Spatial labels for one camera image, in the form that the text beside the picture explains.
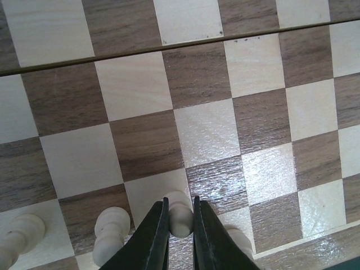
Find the wooden chess board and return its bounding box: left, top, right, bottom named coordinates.
left=1, top=1, right=359, bottom=269

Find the light wooden pawn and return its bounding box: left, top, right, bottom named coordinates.
left=92, top=207, right=131, bottom=267
left=1, top=214, right=46, bottom=269
left=227, top=228, right=253, bottom=259
left=164, top=191, right=194, bottom=238

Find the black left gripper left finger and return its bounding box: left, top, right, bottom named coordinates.
left=101, top=197, right=169, bottom=270

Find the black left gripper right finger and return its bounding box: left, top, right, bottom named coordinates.
left=193, top=196, right=259, bottom=269

